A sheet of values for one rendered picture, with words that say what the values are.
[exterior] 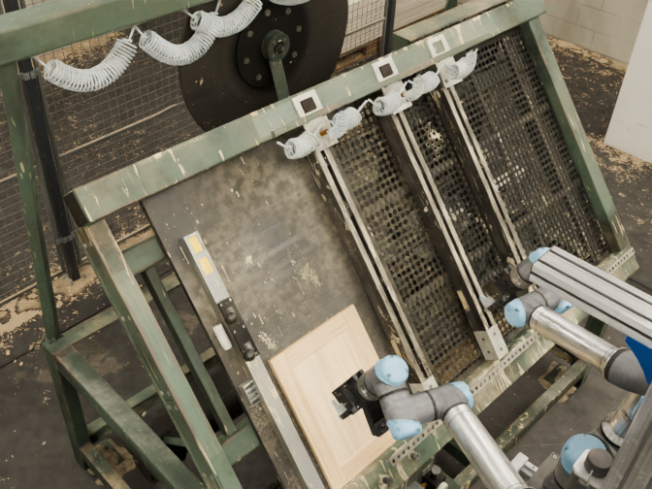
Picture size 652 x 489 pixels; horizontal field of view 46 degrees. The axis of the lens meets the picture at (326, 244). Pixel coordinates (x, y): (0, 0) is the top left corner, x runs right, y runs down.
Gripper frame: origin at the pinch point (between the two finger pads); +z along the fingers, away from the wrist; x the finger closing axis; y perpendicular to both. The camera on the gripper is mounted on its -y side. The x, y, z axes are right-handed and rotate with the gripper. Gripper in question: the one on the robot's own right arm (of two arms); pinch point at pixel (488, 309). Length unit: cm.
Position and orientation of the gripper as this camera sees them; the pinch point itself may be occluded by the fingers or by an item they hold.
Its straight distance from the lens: 256.3
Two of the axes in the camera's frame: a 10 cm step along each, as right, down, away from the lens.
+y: -6.3, -7.6, 1.6
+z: -3.7, 4.7, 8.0
